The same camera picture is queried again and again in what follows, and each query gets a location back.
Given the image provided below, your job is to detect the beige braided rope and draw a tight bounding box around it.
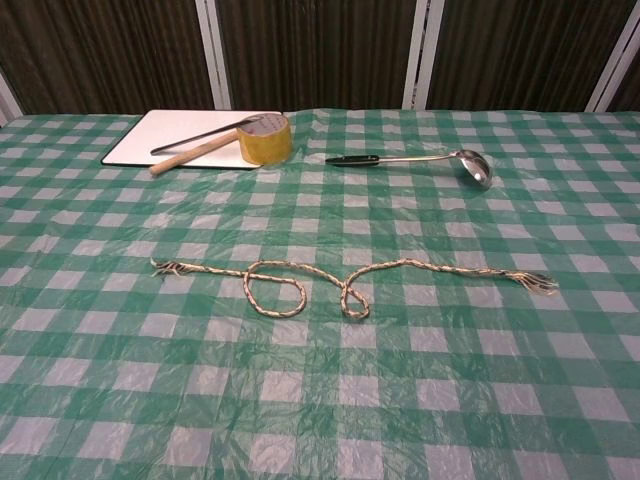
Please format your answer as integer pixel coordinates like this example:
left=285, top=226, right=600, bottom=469
left=149, top=257, right=560, bottom=321

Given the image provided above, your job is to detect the yellow packing tape roll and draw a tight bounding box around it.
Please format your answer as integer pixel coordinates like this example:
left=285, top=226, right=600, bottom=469
left=236, top=113, right=294, bottom=167

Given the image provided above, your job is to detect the wooden stick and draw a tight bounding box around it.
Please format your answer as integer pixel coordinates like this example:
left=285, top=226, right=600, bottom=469
left=148, top=130, right=237, bottom=177

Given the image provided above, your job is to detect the green white checkered tablecloth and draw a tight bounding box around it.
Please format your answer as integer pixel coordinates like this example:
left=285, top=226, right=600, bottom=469
left=0, top=107, right=640, bottom=480

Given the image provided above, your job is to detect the white rectangular board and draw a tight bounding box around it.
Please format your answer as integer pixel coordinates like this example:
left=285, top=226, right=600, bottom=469
left=99, top=109, right=284, bottom=171

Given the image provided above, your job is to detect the steel ladle black handle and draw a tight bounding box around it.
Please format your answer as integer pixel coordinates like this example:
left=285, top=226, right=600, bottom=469
left=324, top=148, right=494, bottom=192

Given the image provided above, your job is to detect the white metal frame post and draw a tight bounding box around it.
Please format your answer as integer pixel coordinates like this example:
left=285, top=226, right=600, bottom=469
left=402, top=0, right=441, bottom=111
left=584, top=9, right=640, bottom=113
left=0, top=69, right=24, bottom=129
left=194, top=0, right=232, bottom=111

